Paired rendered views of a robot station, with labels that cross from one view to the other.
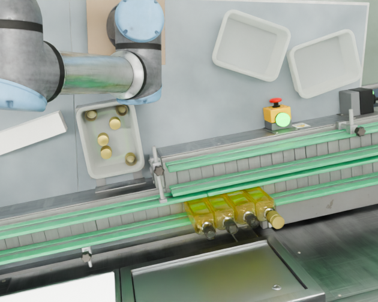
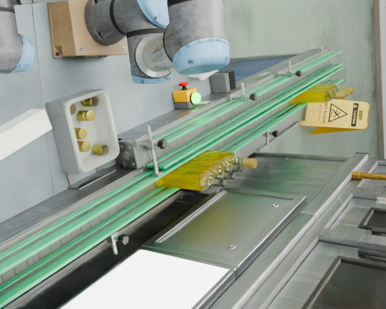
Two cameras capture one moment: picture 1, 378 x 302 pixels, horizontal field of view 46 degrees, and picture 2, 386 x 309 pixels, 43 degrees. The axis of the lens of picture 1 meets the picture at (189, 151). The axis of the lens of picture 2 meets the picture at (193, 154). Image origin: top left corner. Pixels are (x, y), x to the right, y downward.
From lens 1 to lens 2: 1.04 m
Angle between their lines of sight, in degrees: 43
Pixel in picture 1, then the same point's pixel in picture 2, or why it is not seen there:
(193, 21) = not seen: hidden behind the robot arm
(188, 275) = (205, 225)
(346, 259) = (278, 185)
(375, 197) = (249, 150)
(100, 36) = (81, 27)
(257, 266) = (243, 203)
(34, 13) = not seen: outside the picture
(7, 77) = (225, 38)
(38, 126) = (28, 126)
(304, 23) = not seen: hidden behind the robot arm
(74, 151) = (46, 152)
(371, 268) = (299, 183)
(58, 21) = (22, 14)
